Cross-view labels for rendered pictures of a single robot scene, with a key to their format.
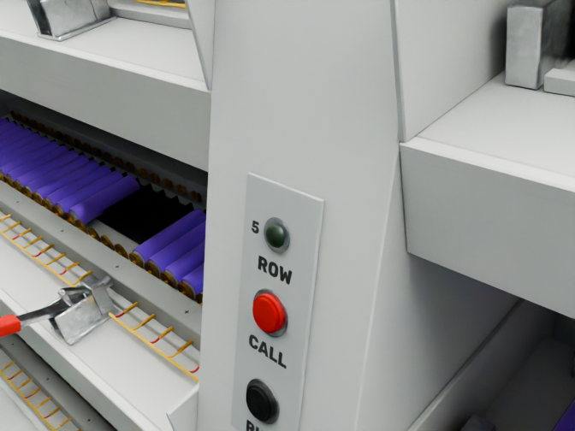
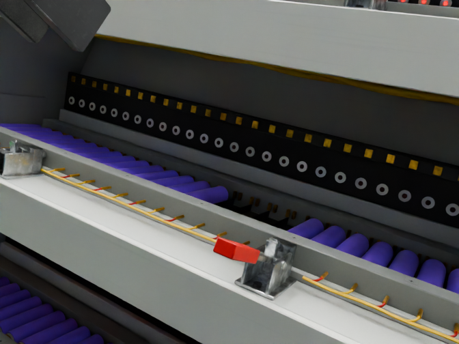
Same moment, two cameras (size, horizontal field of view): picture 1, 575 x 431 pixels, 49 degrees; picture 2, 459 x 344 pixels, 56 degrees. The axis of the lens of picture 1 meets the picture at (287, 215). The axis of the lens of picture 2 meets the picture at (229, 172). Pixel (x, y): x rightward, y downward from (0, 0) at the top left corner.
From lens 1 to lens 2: 35 cm
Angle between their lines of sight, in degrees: 31
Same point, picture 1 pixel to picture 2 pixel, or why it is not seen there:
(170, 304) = (387, 273)
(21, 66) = (298, 30)
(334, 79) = not seen: outside the picture
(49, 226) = (182, 197)
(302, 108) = not seen: outside the picture
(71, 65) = (408, 25)
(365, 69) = not seen: outside the picture
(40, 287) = (185, 248)
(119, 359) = (341, 320)
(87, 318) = (282, 277)
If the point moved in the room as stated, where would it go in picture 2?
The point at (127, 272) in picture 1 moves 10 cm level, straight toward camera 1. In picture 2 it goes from (309, 243) to (438, 288)
